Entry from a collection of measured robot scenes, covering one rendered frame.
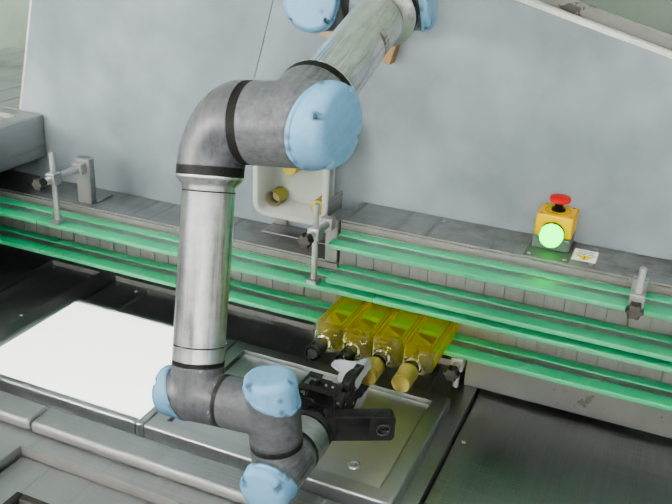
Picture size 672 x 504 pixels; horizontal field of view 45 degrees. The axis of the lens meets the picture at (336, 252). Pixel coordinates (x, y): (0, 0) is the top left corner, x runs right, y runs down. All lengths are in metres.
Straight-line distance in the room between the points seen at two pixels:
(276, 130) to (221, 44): 0.79
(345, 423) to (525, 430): 0.46
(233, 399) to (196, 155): 0.34
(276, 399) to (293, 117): 0.37
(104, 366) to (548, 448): 0.87
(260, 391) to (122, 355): 0.67
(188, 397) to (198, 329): 0.10
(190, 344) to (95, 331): 0.69
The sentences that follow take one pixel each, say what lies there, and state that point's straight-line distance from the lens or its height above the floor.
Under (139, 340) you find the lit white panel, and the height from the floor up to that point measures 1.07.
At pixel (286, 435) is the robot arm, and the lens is 1.13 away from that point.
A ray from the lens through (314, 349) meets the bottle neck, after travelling 1.47.
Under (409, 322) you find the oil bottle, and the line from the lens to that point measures 1.54.
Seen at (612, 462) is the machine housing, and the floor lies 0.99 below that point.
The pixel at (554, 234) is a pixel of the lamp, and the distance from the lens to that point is 1.56.
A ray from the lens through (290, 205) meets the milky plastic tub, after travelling 1.79.
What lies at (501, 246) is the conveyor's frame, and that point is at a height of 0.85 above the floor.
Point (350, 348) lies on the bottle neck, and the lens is 1.47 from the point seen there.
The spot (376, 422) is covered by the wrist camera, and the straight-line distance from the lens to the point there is 1.29.
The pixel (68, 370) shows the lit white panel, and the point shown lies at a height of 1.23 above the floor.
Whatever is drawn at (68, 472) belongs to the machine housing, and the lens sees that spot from 1.52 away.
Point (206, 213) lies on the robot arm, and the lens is 1.13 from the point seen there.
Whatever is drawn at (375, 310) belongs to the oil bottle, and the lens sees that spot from 1.58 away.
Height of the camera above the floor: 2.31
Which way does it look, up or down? 58 degrees down
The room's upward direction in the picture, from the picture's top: 132 degrees counter-clockwise
